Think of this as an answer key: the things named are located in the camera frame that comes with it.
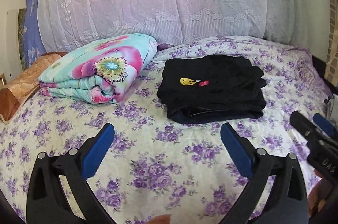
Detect right hand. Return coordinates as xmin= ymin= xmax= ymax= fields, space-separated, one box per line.
xmin=308 ymin=170 xmax=327 ymax=217

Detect folded floral teal quilt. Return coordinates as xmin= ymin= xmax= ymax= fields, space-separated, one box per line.
xmin=38 ymin=33 xmax=158 ymax=104

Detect blue patterned cloth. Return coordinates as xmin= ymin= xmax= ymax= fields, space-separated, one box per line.
xmin=23 ymin=0 xmax=46 ymax=68

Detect black pants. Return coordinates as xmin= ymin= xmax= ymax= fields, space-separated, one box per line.
xmin=156 ymin=55 xmax=266 ymax=124

